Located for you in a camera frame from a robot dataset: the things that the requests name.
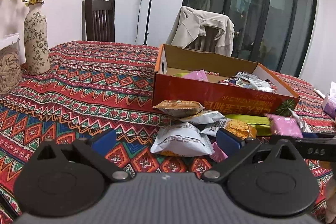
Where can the black-framed glass doors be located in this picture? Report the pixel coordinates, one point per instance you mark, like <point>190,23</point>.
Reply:
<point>275,16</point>

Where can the white tan snack packet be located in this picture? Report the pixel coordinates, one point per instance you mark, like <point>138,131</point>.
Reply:
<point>204,116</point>

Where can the small white snack packet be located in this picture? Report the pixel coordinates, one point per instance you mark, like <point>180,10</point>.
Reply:
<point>306,127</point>

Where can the brown snack packet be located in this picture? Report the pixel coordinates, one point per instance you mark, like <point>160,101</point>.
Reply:
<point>178,107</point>

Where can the patterned red tablecloth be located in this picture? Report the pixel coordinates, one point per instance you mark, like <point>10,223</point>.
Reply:
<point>78,87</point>

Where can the white grey snack packet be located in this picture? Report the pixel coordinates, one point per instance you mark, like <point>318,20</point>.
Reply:
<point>181,140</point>

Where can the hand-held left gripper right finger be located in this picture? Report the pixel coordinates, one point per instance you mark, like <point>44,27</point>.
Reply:
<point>228,140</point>

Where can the beige jacket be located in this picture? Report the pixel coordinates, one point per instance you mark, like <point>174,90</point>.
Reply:
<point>189,27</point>

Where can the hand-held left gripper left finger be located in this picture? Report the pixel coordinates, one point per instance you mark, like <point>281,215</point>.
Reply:
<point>103,141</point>

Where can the purple tissue pack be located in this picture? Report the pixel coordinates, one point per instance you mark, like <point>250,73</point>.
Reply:
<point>329,106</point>

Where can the dark wooden chair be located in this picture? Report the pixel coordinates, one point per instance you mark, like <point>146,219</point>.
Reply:
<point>98,22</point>
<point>210,37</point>

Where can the green snack packet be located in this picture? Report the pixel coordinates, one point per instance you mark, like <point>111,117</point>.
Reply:
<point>246,119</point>
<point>262,129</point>
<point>182,74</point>

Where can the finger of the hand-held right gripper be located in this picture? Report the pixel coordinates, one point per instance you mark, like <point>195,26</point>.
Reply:
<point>311,135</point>
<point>315,150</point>

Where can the blue white snack packet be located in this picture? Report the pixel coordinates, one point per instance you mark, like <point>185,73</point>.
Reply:
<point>233,81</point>

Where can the red-edged silver snack packet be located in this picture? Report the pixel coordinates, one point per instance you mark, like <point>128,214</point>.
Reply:
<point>258,83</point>

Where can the orange red cardboard box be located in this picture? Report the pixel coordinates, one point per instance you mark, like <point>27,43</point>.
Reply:
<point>210,98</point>

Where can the floral ceramic vase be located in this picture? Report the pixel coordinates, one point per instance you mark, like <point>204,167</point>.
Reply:
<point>36,43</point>

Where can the clear jar of seeds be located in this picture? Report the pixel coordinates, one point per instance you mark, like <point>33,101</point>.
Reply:
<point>9,69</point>

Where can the pink snack packet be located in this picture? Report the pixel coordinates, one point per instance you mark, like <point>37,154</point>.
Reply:
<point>219,153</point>
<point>197,75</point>
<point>284,125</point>

